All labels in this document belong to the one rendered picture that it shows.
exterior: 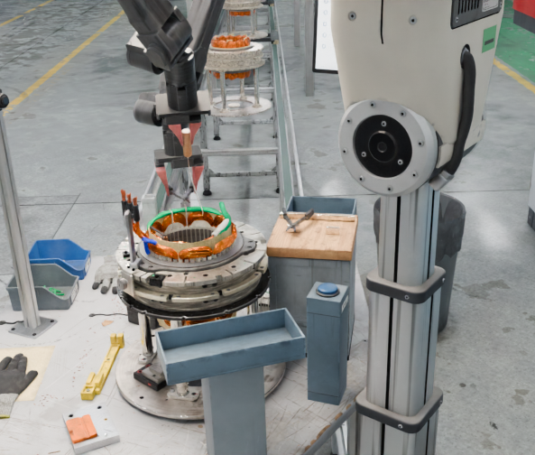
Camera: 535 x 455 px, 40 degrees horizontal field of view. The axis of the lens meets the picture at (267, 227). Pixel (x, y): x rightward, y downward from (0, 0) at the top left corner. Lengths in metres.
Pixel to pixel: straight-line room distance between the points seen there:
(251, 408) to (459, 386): 1.76
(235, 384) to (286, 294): 0.40
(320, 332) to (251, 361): 0.27
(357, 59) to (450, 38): 0.13
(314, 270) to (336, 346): 0.20
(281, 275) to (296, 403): 0.28
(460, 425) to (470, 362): 0.41
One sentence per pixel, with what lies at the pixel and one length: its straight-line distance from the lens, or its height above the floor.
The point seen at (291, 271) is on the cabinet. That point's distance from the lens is 1.66.
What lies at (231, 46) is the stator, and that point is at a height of 1.12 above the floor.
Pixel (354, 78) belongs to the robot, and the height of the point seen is 1.53.
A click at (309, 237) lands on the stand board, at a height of 1.07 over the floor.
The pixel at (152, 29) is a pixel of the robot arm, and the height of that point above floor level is 1.58.
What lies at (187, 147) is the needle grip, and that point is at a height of 1.32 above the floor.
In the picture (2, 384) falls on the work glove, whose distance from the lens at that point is 1.78.
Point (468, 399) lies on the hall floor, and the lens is 2.99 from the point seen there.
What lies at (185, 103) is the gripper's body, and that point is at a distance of 1.39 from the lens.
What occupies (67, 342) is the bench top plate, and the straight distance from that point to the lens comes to 1.91.
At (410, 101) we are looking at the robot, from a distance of 1.06.
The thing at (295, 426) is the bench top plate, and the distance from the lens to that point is 1.57.
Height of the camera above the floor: 1.77
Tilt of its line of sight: 24 degrees down
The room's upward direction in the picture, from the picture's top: 2 degrees counter-clockwise
